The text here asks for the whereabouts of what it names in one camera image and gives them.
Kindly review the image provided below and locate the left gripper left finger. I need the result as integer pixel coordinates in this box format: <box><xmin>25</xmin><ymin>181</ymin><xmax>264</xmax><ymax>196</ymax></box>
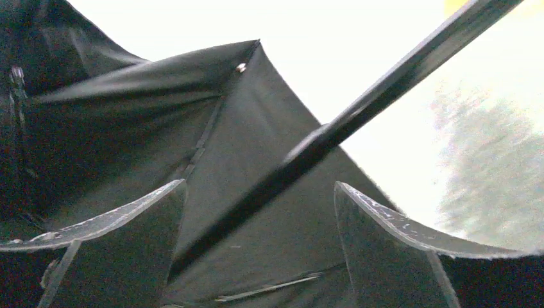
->
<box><xmin>1</xmin><ymin>180</ymin><xmax>187</xmax><ymax>307</ymax></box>

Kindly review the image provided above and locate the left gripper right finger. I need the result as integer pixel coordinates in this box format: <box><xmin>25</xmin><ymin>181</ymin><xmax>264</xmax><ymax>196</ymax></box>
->
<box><xmin>334</xmin><ymin>182</ymin><xmax>543</xmax><ymax>308</ymax></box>

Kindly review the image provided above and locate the black folding umbrella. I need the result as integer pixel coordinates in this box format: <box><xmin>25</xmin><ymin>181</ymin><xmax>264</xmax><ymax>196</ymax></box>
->
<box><xmin>1</xmin><ymin>1</ymin><xmax>517</xmax><ymax>307</ymax></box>

